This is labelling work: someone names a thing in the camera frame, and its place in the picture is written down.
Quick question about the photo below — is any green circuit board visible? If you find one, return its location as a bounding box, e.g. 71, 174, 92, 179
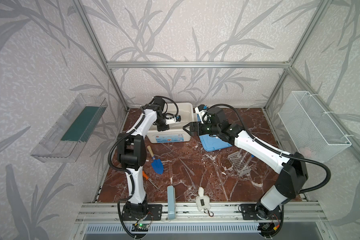
132, 223, 150, 232

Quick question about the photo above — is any pink object in basket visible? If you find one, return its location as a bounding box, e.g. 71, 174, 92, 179
304, 148, 313, 158

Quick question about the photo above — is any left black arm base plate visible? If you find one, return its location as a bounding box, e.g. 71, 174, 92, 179
122, 204, 163, 221

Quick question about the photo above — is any light blue standing block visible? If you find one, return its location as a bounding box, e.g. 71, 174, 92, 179
167, 186, 176, 220

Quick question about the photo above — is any white wire mesh basket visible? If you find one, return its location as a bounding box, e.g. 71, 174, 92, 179
278, 91, 352, 163

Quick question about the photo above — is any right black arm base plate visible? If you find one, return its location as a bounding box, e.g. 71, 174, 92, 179
238, 204, 283, 220

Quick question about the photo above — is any white plastic squeeze bottle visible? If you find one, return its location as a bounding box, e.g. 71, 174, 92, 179
195, 187, 211, 212

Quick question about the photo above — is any aluminium front rail frame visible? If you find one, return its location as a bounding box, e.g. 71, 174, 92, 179
75, 202, 328, 224

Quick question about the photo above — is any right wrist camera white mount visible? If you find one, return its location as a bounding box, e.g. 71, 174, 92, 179
195, 105, 210, 124

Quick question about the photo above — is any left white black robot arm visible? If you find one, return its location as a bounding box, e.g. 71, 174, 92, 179
108, 96, 169, 215

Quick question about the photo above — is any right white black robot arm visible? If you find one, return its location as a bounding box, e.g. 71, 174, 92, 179
183, 104, 332, 220

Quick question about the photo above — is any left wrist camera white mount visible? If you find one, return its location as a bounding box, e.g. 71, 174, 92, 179
166, 115, 181, 125

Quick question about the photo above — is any blue garden trowel wooden handle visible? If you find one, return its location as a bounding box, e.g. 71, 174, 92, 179
147, 146, 164, 175

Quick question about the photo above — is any white plastic storage bin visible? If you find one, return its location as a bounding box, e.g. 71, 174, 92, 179
145, 102, 196, 144

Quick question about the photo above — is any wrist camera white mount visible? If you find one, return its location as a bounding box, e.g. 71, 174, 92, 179
195, 105, 210, 124
166, 115, 181, 125

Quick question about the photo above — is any blue plastic bin lid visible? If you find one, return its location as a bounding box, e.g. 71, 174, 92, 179
196, 112, 233, 153

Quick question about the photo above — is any clear acrylic wall shelf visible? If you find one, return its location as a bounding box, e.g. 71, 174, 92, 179
30, 94, 108, 163

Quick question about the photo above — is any clear test tube rack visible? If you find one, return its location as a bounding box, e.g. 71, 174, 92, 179
228, 150, 252, 177

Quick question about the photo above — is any orange handled screwdriver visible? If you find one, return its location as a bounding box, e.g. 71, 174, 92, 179
143, 171, 160, 190

